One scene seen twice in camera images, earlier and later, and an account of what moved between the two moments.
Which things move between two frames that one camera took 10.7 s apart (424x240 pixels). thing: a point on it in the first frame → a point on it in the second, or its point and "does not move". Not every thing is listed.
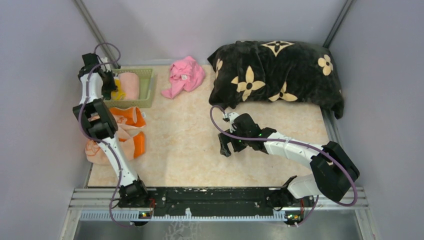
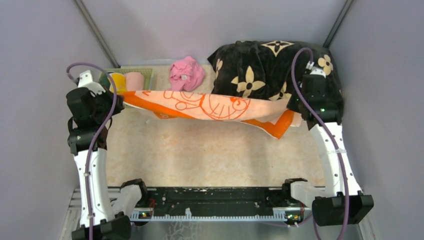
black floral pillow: (244, 71) does not move
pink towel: (185, 74) does not move
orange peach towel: (131, 124) → (274, 117)
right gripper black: (224, 139) → (291, 105)
